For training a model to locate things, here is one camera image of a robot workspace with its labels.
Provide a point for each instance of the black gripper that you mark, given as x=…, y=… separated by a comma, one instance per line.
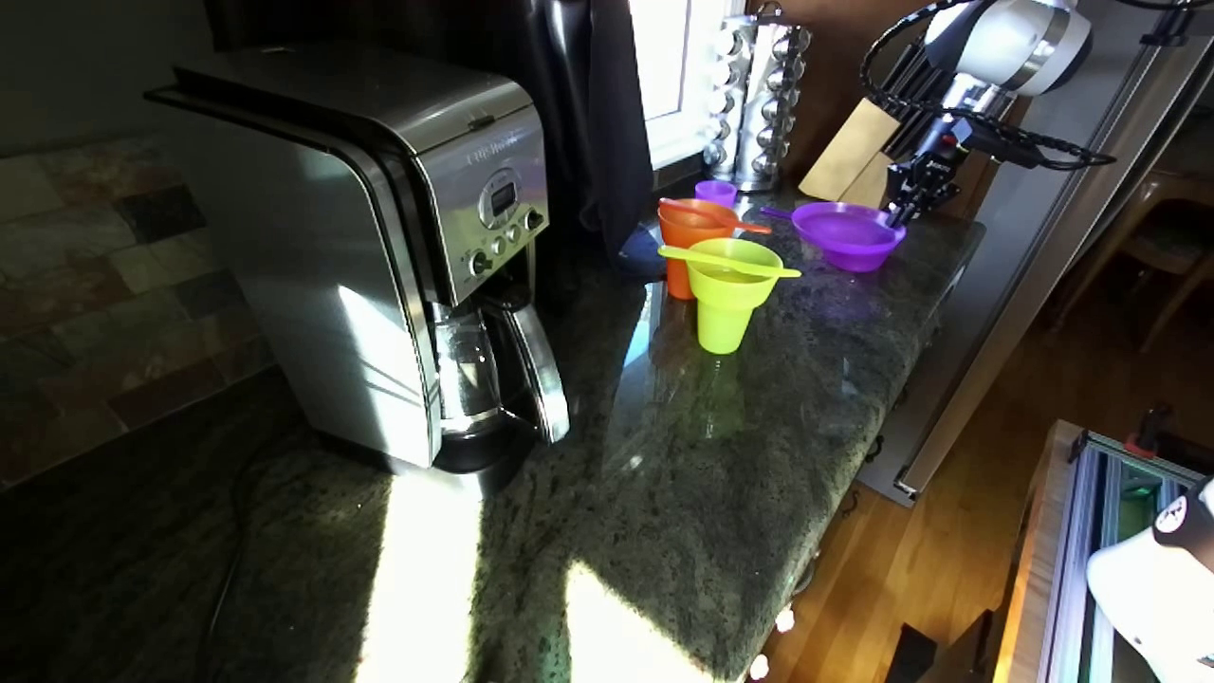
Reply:
x=969, y=120

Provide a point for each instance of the purple plastic cup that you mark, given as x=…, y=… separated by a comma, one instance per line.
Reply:
x=717, y=191

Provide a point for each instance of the green plastic cup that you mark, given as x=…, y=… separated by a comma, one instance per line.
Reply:
x=722, y=298

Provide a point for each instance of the chrome spice rack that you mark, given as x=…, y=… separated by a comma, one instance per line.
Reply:
x=753, y=99

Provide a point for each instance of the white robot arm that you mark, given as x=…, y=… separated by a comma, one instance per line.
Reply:
x=950, y=74

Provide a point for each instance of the green plastic spoon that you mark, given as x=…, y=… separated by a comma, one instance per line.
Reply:
x=727, y=265

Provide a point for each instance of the wooden knife block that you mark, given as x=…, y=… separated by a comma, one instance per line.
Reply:
x=854, y=160

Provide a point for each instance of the glass coffee carafe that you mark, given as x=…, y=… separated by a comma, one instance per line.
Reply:
x=500, y=384

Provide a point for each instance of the orange plastic spoon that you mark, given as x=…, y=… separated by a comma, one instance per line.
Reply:
x=755, y=230

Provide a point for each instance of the purple plastic plate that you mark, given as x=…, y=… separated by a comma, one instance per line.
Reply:
x=844, y=230

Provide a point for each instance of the purple plastic bowl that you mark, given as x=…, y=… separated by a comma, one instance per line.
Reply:
x=863, y=258

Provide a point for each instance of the silver coffee maker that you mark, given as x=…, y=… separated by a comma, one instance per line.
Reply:
x=358, y=196

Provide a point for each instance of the orange plastic cup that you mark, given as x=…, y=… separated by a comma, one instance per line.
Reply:
x=686, y=220

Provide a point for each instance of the dark hanging cloth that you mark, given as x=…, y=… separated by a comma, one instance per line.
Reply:
x=593, y=114

